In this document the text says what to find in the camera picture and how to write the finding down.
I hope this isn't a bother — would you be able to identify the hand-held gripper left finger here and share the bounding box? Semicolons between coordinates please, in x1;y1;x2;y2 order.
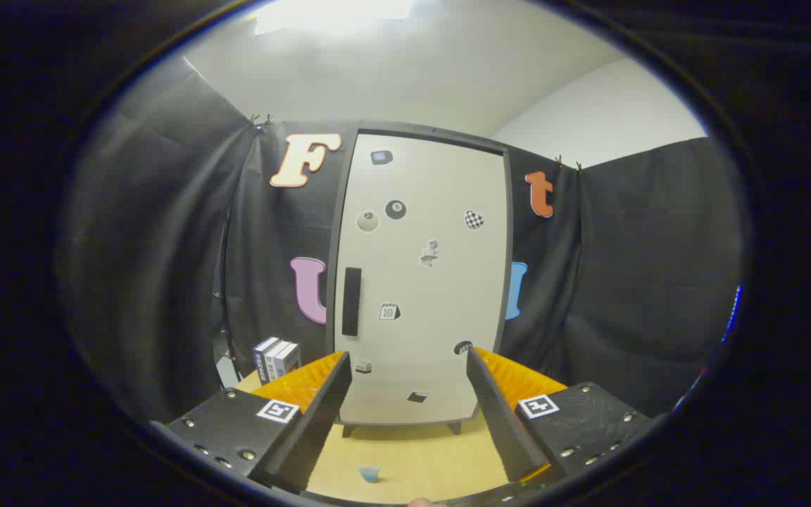
151;350;353;495

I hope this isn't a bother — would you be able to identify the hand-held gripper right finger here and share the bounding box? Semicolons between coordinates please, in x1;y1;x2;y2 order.
465;346;660;487

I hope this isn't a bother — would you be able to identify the black door handle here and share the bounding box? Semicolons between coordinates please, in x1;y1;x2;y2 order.
341;267;363;337

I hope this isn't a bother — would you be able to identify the white cabinet door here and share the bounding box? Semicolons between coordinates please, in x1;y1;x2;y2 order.
335;134;508;425

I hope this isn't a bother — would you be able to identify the white spine book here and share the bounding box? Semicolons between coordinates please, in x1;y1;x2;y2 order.
265;340;290;381

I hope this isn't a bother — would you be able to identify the dark blue book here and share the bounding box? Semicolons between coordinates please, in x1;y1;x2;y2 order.
252;337;279;384

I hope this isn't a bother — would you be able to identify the grey cabinet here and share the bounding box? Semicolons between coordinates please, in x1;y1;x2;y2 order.
326;120;515;439

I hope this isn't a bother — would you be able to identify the black backdrop cloth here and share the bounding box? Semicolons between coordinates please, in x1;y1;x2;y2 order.
61;56;748;423

